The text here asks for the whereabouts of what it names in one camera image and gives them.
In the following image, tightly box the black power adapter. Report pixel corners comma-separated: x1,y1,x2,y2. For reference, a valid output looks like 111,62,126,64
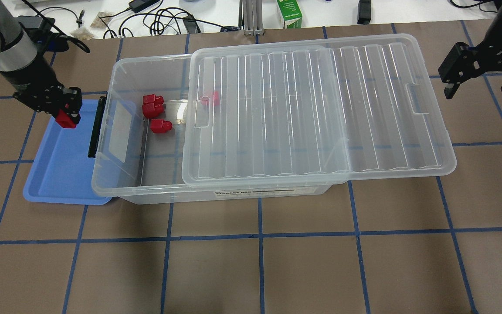
128,0,161,14

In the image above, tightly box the black box latch handle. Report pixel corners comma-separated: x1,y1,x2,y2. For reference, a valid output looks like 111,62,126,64
87,96,107,158

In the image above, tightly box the aluminium frame post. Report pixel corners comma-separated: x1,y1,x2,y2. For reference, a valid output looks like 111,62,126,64
239,0,265,36

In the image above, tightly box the clear plastic box lid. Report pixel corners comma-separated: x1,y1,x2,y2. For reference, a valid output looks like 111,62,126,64
181,34,457,188

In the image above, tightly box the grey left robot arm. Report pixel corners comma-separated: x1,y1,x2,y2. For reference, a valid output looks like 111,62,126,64
0,1,82,128

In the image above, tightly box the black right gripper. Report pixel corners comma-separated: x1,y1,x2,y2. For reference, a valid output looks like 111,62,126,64
438,6,502,100

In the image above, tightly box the green white carton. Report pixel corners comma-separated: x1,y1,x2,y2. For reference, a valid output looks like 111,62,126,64
275,0,303,29

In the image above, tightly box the blue plastic tray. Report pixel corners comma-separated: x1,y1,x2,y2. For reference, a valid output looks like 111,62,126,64
23,99,111,205

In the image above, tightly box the red block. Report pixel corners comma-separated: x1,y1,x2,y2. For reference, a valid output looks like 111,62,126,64
142,103,165,119
149,119,173,134
142,94,165,105
54,110,78,129
199,91,220,107

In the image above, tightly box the red block under lid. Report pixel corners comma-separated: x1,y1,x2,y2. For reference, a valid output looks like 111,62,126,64
199,91,220,107

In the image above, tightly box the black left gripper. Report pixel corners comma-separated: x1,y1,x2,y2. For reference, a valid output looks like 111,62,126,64
13,65,82,120

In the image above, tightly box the clear plastic storage box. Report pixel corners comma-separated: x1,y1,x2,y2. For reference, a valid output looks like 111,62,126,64
91,53,349,205

